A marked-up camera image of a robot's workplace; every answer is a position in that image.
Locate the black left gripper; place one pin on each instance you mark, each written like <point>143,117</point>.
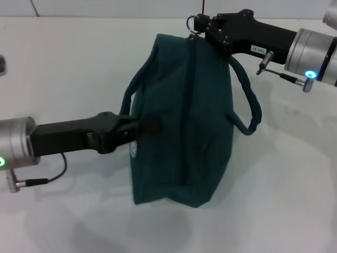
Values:
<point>68,134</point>

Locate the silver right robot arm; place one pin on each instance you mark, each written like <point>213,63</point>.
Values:
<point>316,52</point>

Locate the dark teal insulated lunch bag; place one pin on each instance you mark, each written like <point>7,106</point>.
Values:
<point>184,118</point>

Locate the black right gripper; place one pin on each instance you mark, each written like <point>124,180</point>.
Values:
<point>252,37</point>

